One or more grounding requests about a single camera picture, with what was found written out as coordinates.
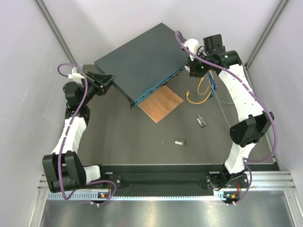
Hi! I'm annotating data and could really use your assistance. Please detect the silver transceiver module bottom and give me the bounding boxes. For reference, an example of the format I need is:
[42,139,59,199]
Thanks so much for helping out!
[174,139,186,146]

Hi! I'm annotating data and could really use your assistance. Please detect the blue ethernet cable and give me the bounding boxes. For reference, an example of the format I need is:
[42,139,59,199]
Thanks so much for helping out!
[208,70,218,99]

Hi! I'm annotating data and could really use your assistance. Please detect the yellow ethernet cable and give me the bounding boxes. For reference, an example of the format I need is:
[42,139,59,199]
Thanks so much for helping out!
[186,77,213,105]

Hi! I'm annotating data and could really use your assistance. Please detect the dark blue network switch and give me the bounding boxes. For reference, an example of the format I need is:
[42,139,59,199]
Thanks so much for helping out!
[94,23,188,107]

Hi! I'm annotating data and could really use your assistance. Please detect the grey slotted cable duct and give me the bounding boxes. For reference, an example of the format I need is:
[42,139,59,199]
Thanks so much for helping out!
[47,188,240,201]

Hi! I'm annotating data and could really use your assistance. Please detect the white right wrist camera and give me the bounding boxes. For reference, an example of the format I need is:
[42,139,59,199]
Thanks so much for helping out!
[183,38,200,55]

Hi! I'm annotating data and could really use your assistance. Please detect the grey ethernet cable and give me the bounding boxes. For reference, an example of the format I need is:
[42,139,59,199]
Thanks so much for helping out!
[205,73,237,133]

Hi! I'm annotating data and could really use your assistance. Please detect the wooden board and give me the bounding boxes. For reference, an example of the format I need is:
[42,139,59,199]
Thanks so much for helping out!
[138,86,184,123]

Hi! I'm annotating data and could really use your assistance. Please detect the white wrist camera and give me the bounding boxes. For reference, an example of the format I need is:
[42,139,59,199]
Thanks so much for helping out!
[68,67,84,85]
[183,38,200,55]

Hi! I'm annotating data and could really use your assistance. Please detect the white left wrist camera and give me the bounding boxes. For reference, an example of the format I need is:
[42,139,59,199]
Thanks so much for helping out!
[68,67,84,85]

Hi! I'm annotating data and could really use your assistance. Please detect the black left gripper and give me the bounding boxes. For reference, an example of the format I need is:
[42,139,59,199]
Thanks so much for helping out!
[80,70,116,105]

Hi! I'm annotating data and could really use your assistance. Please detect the dark transceiver module pair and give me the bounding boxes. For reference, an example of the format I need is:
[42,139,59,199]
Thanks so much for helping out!
[197,114,206,128]

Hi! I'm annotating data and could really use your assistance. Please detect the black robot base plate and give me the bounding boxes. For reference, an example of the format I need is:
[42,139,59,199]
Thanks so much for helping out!
[78,163,258,196]

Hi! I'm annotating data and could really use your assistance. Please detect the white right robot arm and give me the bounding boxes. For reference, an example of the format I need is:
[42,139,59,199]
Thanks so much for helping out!
[184,34,274,187]

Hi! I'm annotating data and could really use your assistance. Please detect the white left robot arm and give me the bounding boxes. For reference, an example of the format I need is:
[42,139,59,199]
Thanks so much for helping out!
[42,71,115,193]

